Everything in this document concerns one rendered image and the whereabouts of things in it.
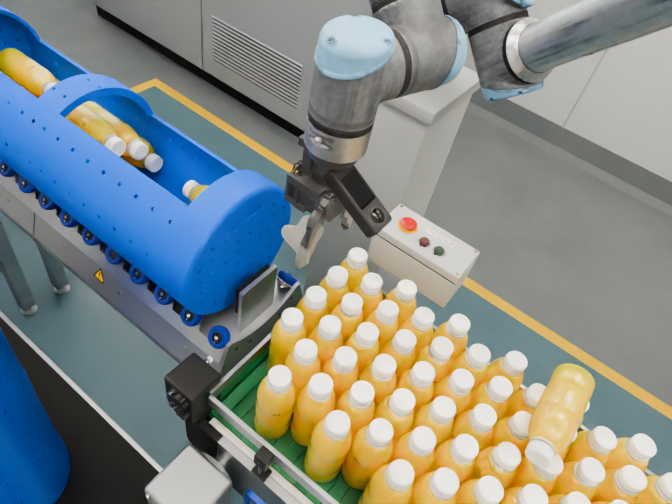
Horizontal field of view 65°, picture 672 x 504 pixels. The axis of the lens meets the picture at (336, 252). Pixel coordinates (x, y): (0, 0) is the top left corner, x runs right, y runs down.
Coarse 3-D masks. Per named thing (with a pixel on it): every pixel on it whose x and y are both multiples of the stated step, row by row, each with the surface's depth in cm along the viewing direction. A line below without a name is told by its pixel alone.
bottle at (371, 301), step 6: (360, 282) 105; (354, 288) 105; (360, 288) 103; (360, 294) 103; (366, 294) 102; (372, 294) 102; (378, 294) 103; (366, 300) 102; (372, 300) 102; (378, 300) 103; (366, 306) 103; (372, 306) 103; (366, 312) 104
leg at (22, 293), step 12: (0, 228) 172; (0, 240) 175; (0, 252) 177; (12, 252) 181; (0, 264) 183; (12, 264) 184; (12, 276) 187; (24, 276) 192; (12, 288) 192; (24, 288) 194; (24, 300) 198; (24, 312) 203
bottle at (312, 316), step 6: (300, 300) 100; (300, 306) 99; (306, 306) 98; (324, 306) 99; (306, 312) 98; (312, 312) 98; (318, 312) 98; (324, 312) 99; (306, 318) 98; (312, 318) 98; (318, 318) 98; (306, 324) 99; (312, 324) 99
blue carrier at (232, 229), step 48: (0, 48) 129; (48, 48) 129; (0, 96) 103; (48, 96) 100; (96, 96) 103; (0, 144) 105; (48, 144) 98; (96, 144) 95; (192, 144) 114; (48, 192) 103; (96, 192) 94; (144, 192) 90; (240, 192) 89; (144, 240) 91; (192, 240) 86; (240, 240) 95; (192, 288) 91
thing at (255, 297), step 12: (252, 276) 102; (264, 276) 102; (276, 276) 106; (240, 288) 99; (252, 288) 100; (264, 288) 104; (240, 300) 99; (252, 300) 103; (264, 300) 108; (240, 312) 102; (252, 312) 106; (240, 324) 105
